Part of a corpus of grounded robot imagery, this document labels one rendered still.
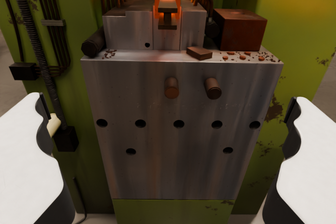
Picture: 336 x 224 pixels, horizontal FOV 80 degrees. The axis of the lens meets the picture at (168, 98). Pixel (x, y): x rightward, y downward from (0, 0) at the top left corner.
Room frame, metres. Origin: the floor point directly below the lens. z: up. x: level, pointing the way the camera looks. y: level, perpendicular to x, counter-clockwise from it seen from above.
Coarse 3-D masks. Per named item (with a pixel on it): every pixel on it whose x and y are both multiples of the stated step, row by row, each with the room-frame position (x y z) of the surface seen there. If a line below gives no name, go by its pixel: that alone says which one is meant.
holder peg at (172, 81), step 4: (168, 80) 0.34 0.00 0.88; (172, 80) 0.33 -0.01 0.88; (176, 80) 0.34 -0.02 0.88; (164, 84) 0.33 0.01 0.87; (168, 84) 0.32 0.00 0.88; (172, 84) 0.32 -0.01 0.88; (176, 84) 0.32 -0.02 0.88; (164, 88) 0.32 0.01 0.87; (168, 88) 0.31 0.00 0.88; (172, 88) 0.31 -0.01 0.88; (176, 88) 0.31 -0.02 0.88; (164, 92) 0.31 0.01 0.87; (168, 92) 0.31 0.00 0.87; (172, 92) 0.31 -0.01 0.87; (176, 92) 0.31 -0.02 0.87; (168, 96) 0.31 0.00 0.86; (172, 96) 0.31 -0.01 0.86; (176, 96) 0.31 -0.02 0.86
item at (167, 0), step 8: (160, 0) 0.38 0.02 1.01; (168, 0) 0.38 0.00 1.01; (176, 0) 0.40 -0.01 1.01; (160, 8) 0.31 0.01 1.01; (168, 8) 0.31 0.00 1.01; (176, 8) 0.31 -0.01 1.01; (160, 16) 0.37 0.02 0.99; (168, 16) 0.31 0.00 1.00; (176, 16) 0.40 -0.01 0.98; (160, 24) 0.31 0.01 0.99; (168, 24) 0.31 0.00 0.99; (176, 24) 0.31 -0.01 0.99
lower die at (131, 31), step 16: (128, 0) 0.63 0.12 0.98; (144, 0) 0.56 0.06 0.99; (112, 16) 0.41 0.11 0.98; (128, 16) 0.41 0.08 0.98; (144, 16) 0.41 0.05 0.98; (192, 16) 0.41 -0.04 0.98; (112, 32) 0.41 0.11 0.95; (128, 32) 0.41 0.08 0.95; (144, 32) 0.41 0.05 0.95; (160, 32) 0.41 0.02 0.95; (176, 32) 0.41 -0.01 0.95; (192, 32) 0.41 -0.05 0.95; (112, 48) 0.41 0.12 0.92; (128, 48) 0.41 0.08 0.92; (144, 48) 0.41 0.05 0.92; (160, 48) 0.41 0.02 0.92; (176, 48) 0.41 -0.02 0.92
